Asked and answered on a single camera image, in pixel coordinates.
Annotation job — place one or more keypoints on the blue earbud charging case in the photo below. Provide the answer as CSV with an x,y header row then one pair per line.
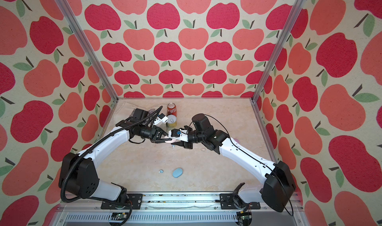
x,y
177,172

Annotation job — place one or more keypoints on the red cola can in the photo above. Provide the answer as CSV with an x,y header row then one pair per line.
x,y
171,109

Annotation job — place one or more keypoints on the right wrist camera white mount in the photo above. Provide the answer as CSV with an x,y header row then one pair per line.
x,y
176,133

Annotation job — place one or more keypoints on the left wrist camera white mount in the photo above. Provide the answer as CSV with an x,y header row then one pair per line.
x,y
160,119

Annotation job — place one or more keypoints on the beige Monet tote bag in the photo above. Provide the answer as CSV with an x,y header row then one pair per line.
x,y
125,108

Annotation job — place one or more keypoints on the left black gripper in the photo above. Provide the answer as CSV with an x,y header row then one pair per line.
x,y
156,133

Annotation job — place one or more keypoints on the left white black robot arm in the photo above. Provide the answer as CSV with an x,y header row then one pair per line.
x,y
78,176

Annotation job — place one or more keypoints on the left aluminium frame post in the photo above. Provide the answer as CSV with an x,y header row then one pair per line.
x,y
70,17

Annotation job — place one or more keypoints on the right aluminium frame post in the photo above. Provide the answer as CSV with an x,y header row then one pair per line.
x,y
285,33

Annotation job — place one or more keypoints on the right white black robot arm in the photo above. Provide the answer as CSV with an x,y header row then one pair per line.
x,y
277,182

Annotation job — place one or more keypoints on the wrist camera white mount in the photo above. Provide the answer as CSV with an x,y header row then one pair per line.
x,y
176,133
160,119

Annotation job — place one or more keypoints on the pink earbud charging case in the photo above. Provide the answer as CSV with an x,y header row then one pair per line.
x,y
170,141

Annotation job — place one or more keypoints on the yellow tin can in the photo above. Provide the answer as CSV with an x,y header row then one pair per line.
x,y
172,121

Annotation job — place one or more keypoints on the aluminium frame post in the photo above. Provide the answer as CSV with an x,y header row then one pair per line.
x,y
285,33
70,17

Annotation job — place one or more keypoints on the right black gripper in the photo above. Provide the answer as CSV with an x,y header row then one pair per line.
x,y
184,144

